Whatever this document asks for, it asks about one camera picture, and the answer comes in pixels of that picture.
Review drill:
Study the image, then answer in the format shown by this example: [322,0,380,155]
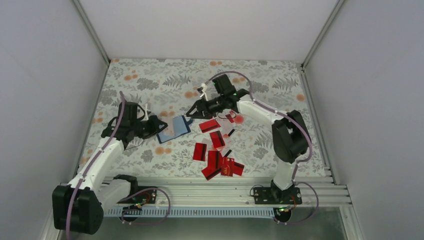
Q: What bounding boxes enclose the translucent red circle card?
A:
[231,112,245,125]

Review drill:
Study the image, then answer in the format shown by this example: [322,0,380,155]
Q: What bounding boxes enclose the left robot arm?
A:
[52,101,168,235]

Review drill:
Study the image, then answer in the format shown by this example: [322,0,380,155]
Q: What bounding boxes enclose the red card black stripe middle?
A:
[209,130,226,149]

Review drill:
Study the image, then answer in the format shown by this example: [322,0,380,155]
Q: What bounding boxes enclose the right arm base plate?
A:
[252,186,303,205]

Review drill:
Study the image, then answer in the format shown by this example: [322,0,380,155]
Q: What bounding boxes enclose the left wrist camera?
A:
[122,101,139,122]

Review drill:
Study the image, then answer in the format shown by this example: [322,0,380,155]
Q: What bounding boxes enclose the white floral card front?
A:
[163,117,181,137]

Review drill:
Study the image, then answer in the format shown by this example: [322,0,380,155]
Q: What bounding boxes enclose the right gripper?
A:
[186,94,226,120]

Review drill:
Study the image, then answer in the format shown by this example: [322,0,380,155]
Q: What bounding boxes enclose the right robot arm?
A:
[186,71,313,204]

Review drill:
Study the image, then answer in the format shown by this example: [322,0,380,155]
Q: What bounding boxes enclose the red card black stripe left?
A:
[192,142,208,162]

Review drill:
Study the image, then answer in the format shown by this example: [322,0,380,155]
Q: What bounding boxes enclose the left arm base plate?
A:
[118,186,157,205]

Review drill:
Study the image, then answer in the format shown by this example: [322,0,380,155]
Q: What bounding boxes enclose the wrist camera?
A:
[212,74,236,96]
[122,101,139,122]

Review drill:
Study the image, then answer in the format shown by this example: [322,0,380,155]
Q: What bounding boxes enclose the red card black stripe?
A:
[198,119,221,133]
[192,142,208,162]
[209,130,226,149]

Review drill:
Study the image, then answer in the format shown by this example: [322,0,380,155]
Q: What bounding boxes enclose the red card black stripe top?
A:
[198,119,221,133]

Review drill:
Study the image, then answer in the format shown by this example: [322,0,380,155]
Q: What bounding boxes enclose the white card black stripe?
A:
[219,120,235,139]

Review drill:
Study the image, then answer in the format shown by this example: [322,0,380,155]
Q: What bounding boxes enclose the red card gold ribbon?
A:
[220,157,245,177]

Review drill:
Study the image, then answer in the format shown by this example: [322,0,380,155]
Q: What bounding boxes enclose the blue card holder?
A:
[156,115,191,144]

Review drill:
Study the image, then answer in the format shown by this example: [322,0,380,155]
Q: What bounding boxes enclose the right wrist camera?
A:
[212,74,236,96]

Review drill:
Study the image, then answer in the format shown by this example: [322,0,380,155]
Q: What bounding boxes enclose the aluminium rail frame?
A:
[54,175,353,208]

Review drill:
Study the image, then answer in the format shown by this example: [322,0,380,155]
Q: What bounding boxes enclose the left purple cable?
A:
[65,91,170,239]

